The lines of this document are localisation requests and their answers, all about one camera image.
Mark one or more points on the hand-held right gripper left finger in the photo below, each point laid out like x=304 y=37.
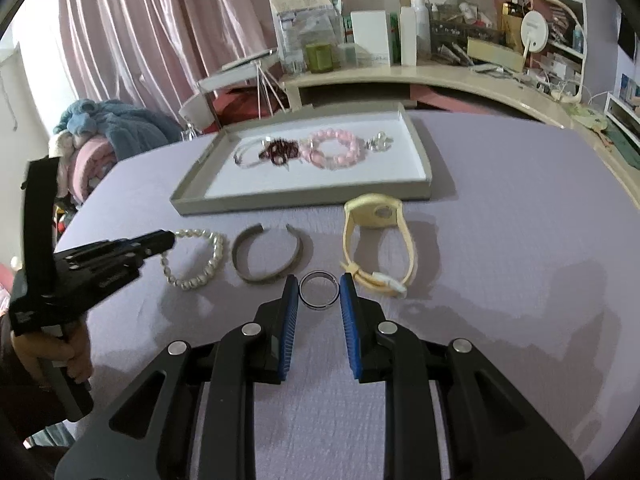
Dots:
x=290 y=320

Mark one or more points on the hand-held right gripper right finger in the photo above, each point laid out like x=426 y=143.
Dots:
x=349 y=320

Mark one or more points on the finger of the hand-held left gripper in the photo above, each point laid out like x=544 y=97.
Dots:
x=125 y=246
x=107 y=277

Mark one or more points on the grey cardboard tray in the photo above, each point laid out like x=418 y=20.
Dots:
x=310 y=180

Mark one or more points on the silver earring cluster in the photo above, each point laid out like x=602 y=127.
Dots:
x=381 y=139

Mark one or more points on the person's left hand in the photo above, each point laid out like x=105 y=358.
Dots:
x=30 y=350

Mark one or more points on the silver cuff bangle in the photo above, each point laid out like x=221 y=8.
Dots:
x=240 y=265

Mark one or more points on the pink blanket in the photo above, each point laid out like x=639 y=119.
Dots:
x=92 y=165

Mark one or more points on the white fleece cloth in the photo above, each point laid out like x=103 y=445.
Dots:
x=61 y=145

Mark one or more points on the yellow watch band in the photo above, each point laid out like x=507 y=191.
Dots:
x=370 y=210

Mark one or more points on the blue fleece blanket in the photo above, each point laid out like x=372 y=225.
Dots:
x=130 y=125

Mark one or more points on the white small side table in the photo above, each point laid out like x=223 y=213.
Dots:
x=200 y=110

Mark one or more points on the purple tablecloth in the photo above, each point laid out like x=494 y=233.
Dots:
x=500 y=240

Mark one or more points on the pink curtain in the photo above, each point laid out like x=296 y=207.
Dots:
x=150 y=25

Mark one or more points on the cream curved desk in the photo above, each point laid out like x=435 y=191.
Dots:
x=450 y=80

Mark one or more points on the green glass jar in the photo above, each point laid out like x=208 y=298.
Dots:
x=319 y=57

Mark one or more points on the white cardboard box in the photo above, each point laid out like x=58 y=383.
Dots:
x=370 y=37

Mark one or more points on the clear bag of packets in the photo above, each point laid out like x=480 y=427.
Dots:
x=300 y=20

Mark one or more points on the green slim box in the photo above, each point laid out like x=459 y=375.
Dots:
x=395 y=37

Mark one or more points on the tall white slim box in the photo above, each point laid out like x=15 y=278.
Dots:
x=407 y=35

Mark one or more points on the beige flat box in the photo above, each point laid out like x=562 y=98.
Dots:
x=495 y=54

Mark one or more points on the white spray bottle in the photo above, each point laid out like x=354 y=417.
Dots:
x=421 y=25

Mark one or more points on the white power strip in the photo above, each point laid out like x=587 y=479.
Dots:
x=550 y=87

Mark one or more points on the clear acrylic organiser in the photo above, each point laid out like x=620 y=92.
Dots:
x=455 y=25

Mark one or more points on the beige hand fan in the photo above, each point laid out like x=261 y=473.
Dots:
x=587 y=116

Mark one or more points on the green cloth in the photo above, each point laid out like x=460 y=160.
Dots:
x=622 y=145

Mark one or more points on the gold box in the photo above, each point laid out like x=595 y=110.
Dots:
x=512 y=25

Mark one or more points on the round white vanity mirror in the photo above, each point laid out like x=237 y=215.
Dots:
x=534 y=30

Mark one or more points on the white desk lamp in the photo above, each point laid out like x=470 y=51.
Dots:
x=580 y=50

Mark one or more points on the black hanging pouch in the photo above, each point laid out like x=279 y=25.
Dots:
x=627 y=35

